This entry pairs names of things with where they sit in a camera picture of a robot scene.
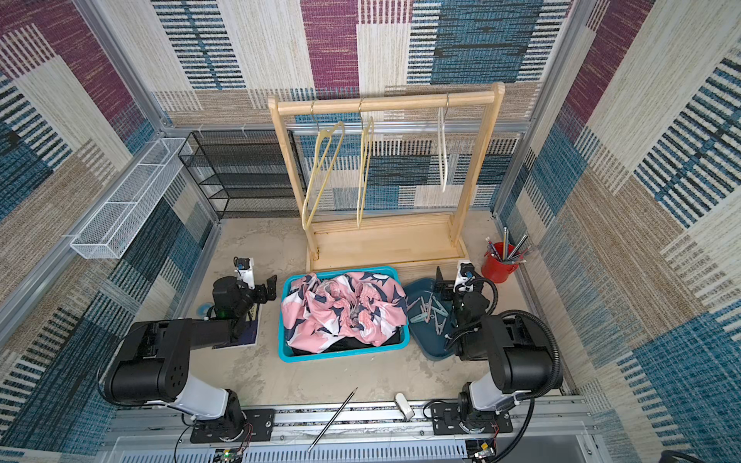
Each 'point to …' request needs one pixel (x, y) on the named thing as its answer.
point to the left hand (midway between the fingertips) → (262, 275)
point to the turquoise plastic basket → (283, 348)
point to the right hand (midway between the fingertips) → (456, 270)
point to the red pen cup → (496, 268)
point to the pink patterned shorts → (362, 306)
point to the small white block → (404, 406)
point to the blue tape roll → (202, 310)
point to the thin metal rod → (332, 420)
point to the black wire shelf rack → (243, 172)
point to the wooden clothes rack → (410, 241)
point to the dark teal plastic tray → (429, 318)
